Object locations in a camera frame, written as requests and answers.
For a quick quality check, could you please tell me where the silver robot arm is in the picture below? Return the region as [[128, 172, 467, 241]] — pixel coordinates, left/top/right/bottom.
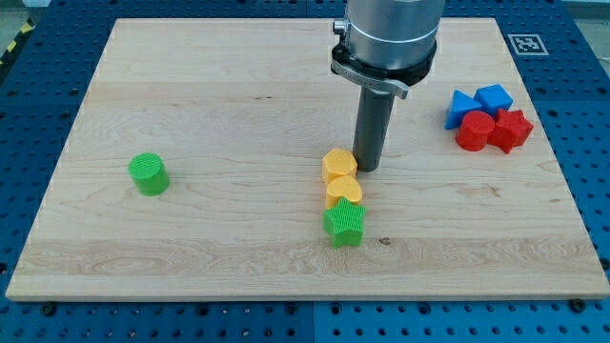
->
[[331, 0, 445, 99]]

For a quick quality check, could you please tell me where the yellow hexagon block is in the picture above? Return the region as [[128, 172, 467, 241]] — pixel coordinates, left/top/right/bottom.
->
[[322, 148, 357, 184]]

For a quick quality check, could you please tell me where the yellow heart block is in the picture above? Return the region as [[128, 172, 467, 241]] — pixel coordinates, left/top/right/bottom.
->
[[325, 175, 363, 209]]

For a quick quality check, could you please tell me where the green star block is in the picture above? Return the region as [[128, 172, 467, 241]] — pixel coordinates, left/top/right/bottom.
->
[[323, 197, 367, 249]]

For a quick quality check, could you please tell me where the wooden board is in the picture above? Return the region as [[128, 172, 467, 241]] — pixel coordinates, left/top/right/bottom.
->
[[7, 18, 609, 302]]

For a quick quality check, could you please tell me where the grey cylindrical pointer tool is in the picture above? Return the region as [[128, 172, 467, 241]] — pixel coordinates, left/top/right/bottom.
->
[[353, 87, 395, 172]]

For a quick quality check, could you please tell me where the green cylinder block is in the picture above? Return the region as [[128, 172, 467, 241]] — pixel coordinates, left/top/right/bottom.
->
[[128, 152, 170, 196]]

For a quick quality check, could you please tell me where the blue triangle block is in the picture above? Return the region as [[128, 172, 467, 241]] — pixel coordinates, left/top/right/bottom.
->
[[444, 90, 482, 130]]

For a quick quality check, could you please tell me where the red cylinder block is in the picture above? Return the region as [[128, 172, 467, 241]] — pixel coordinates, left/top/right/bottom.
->
[[456, 111, 495, 151]]

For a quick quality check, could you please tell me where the blue cube block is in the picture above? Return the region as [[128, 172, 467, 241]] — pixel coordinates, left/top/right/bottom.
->
[[474, 84, 513, 117]]

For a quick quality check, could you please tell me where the red star block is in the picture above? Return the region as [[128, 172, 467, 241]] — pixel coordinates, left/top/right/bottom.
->
[[487, 109, 534, 153]]

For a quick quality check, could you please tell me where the white fiducial marker tag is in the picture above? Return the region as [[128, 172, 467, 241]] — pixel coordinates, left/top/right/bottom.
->
[[508, 33, 548, 56]]

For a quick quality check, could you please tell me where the black bolt left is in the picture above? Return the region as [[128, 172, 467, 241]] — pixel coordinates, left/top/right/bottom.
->
[[39, 302, 56, 316]]

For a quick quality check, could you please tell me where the black bolt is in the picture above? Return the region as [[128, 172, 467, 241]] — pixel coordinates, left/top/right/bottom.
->
[[39, 302, 56, 316], [569, 298, 587, 313]]

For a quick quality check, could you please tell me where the black bolt right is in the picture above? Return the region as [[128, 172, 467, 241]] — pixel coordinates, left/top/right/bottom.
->
[[569, 298, 587, 313]]

